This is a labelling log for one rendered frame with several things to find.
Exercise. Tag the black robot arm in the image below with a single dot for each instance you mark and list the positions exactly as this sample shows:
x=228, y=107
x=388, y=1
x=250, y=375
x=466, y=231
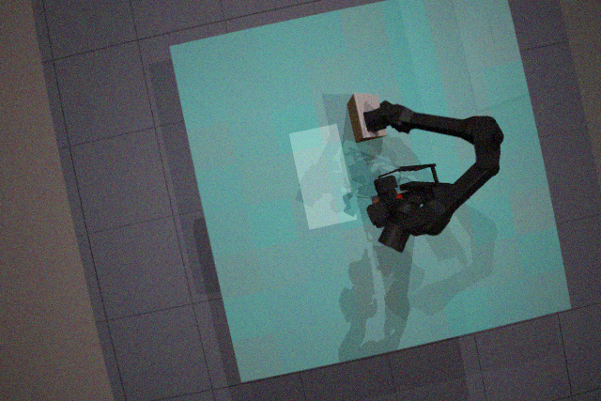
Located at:
x=481, y=131

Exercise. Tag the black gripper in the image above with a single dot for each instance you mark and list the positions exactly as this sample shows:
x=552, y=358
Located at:
x=386, y=188

